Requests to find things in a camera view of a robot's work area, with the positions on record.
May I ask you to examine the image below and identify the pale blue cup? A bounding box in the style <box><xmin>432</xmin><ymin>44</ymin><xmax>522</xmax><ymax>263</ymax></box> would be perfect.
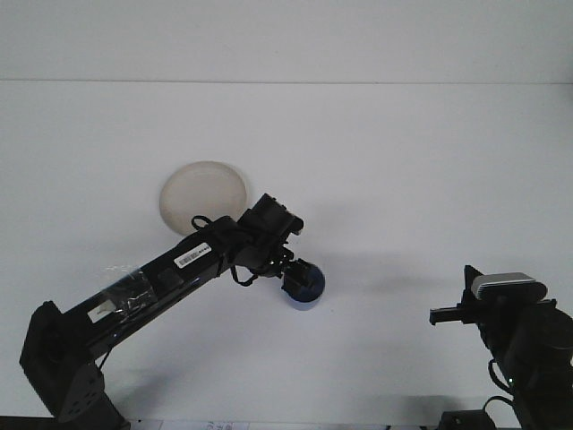
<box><xmin>285</xmin><ymin>263</ymin><xmax>327</xmax><ymax>313</ymax></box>

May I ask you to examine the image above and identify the pale round plate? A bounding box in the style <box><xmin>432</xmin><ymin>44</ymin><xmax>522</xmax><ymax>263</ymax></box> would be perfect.
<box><xmin>158</xmin><ymin>159</ymin><xmax>249</xmax><ymax>237</ymax></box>

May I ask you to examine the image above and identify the clear glossy tape wrap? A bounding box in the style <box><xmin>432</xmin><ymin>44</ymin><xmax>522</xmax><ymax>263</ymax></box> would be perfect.
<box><xmin>102</xmin><ymin>263</ymin><xmax>158</xmax><ymax>317</ymax></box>

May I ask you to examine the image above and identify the white printed paper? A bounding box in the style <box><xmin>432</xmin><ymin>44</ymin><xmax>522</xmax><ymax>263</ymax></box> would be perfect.
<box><xmin>158</xmin><ymin>419</ymin><xmax>252</xmax><ymax>430</ymax></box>

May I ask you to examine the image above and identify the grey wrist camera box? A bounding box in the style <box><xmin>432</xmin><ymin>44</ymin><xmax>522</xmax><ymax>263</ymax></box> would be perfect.
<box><xmin>473</xmin><ymin>271</ymin><xmax>550</xmax><ymax>301</ymax></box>

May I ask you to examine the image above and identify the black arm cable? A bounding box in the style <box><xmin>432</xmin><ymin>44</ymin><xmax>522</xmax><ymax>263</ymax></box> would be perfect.
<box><xmin>93</xmin><ymin>216</ymin><xmax>263</xmax><ymax>375</ymax></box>
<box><xmin>482</xmin><ymin>357</ymin><xmax>516</xmax><ymax>418</ymax></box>

